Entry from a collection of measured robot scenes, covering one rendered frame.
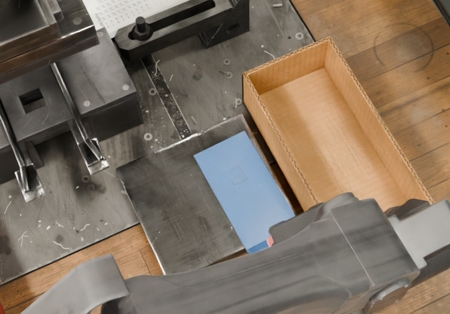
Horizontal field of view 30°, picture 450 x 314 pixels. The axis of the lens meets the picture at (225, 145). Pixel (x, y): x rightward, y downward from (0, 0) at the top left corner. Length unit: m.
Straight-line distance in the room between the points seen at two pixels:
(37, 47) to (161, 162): 0.24
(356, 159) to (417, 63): 0.16
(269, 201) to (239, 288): 0.43
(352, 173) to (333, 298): 0.44
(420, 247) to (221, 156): 0.37
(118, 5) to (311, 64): 0.26
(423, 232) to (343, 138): 0.35
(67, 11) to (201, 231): 0.30
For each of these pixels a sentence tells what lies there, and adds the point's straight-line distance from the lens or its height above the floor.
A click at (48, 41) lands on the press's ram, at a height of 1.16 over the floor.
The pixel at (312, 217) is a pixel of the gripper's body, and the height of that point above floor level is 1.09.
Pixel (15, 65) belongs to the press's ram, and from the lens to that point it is 0.87.
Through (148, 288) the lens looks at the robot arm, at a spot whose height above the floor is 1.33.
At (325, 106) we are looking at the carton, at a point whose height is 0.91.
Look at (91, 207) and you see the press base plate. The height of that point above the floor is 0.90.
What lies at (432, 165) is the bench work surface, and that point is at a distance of 1.06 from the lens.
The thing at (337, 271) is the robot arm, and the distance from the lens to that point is 0.61.
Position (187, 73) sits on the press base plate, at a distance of 1.10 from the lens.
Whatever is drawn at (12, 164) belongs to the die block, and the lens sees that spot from 1.03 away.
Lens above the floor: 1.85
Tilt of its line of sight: 65 degrees down
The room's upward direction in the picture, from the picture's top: 4 degrees counter-clockwise
